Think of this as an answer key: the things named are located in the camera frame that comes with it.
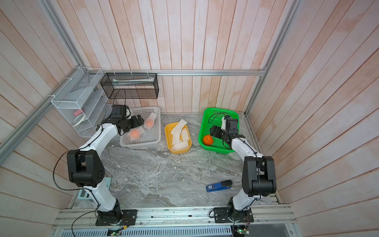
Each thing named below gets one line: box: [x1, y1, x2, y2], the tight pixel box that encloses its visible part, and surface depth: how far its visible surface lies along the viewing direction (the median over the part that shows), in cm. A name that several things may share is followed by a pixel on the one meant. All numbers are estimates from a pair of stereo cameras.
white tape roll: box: [72, 114, 86, 127], surface depth 82 cm
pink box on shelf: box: [73, 109, 83, 118], surface depth 84 cm
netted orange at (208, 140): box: [203, 134, 214, 146], surface depth 100 cm
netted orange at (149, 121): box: [144, 112, 157, 129], surface depth 110 cm
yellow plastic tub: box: [164, 121, 192, 155], surface depth 103 cm
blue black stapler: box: [205, 179, 233, 193], surface depth 82 cm
